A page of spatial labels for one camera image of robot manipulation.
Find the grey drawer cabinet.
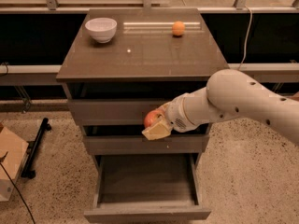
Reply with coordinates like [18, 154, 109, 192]
[55, 7, 235, 161]

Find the grey middle drawer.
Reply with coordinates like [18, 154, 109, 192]
[83, 134, 209, 155]

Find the black metal stand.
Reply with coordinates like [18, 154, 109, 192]
[21, 118, 51, 179]

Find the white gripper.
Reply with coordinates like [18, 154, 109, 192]
[142, 93, 200, 140]

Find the open grey bottom drawer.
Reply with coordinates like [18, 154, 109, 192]
[84, 154, 211, 223]

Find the grey top drawer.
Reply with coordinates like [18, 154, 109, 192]
[68, 99, 166, 126]

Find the small orange fruit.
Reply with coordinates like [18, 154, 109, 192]
[172, 21, 185, 36]

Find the red apple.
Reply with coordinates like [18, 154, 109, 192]
[144, 109, 164, 128]

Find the thin black cable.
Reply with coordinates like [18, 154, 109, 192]
[0, 163, 36, 224]

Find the white cable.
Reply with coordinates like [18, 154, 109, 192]
[236, 6, 254, 72]

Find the cardboard box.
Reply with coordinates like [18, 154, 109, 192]
[0, 124, 28, 202]

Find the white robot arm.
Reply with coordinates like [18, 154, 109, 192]
[142, 69, 299, 145]

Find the white ceramic bowl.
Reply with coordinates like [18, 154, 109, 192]
[85, 18, 117, 43]

